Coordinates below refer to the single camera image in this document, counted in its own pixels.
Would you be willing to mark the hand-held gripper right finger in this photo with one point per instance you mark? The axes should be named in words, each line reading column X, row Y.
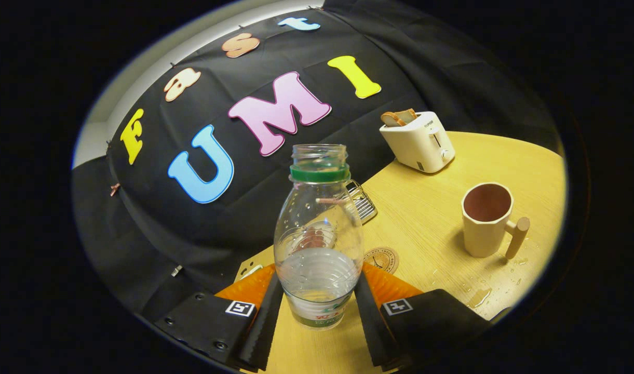
column 371, row 322

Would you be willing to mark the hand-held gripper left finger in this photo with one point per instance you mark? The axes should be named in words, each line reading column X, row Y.
column 265, row 322

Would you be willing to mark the round printed coaster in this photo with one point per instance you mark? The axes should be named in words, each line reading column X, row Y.
column 385, row 259

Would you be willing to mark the clear plastic juice bottle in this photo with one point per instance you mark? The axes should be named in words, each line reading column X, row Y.
column 319, row 280

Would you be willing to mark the white divided condiment tray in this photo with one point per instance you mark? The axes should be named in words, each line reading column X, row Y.
column 252, row 271

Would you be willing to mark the white cloth clip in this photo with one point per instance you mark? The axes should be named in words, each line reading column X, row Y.
column 177, row 270

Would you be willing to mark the black backdrop cloth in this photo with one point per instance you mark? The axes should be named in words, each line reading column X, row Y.
column 192, row 234

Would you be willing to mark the wooden table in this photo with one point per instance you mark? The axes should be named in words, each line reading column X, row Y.
column 426, row 208

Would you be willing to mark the white toaster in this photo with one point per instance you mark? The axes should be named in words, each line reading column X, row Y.
column 418, row 145

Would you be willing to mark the red cloth clip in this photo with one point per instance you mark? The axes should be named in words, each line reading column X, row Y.
column 115, row 189

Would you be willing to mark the toasted bread slice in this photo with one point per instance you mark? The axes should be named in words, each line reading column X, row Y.
column 410, row 115
column 392, row 119

